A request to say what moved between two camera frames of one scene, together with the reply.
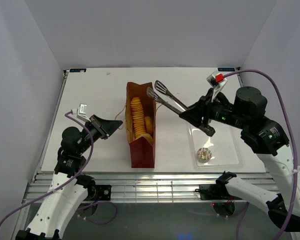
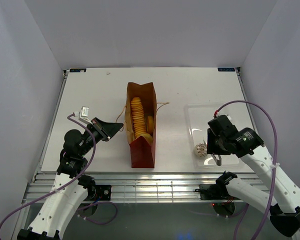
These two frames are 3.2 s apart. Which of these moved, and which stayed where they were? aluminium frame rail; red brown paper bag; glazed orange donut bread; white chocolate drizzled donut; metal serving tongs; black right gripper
Moved: metal serving tongs; black right gripper; white chocolate drizzled donut
Stayed: aluminium frame rail; red brown paper bag; glazed orange donut bread
